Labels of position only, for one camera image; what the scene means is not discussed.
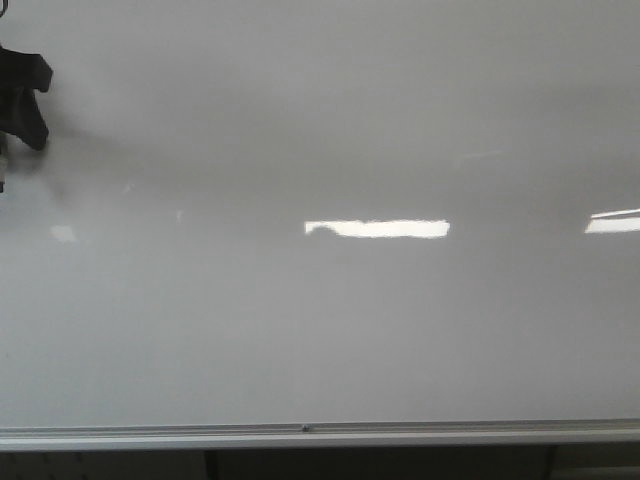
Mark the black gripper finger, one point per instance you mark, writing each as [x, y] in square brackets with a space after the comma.
[21, 75]

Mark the white taped whiteboard marker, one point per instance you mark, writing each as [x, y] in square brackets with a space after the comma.
[3, 160]

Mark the large white whiteboard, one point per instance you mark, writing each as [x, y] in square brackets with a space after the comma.
[256, 212]

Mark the aluminium whiteboard marker tray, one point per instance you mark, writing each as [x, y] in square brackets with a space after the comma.
[318, 435]

